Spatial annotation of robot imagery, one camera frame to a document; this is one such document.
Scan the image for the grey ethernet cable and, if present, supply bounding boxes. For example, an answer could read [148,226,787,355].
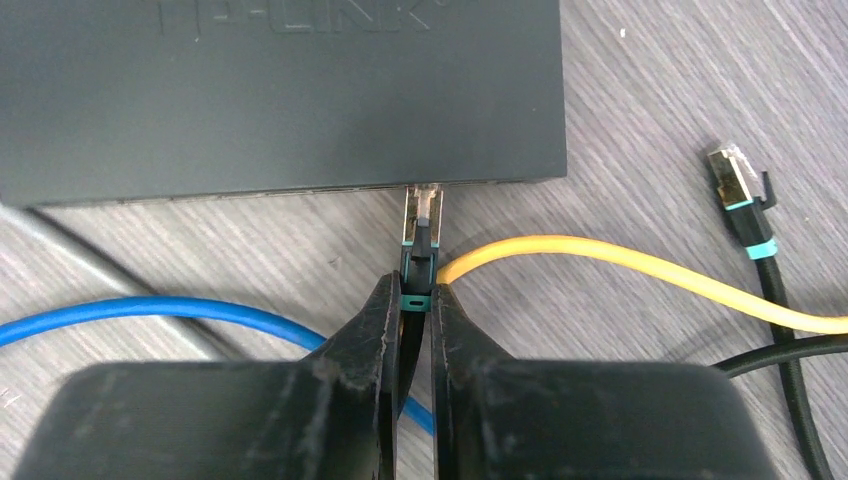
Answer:
[0,201,240,362]

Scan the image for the short black ethernet cable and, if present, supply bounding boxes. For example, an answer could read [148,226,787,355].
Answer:
[706,141,848,480]

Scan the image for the dark grey network switch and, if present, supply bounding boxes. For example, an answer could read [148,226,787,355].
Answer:
[1,1,567,206]

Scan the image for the yellow ethernet cable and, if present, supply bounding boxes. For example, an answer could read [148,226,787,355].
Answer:
[437,235,848,336]

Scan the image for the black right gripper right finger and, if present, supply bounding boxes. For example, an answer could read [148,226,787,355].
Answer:
[431,286,776,479]

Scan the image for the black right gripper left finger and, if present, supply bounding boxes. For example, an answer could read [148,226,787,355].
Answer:
[14,273,401,479]

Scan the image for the blue ethernet cable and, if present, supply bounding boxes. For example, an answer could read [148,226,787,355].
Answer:
[0,296,435,437]

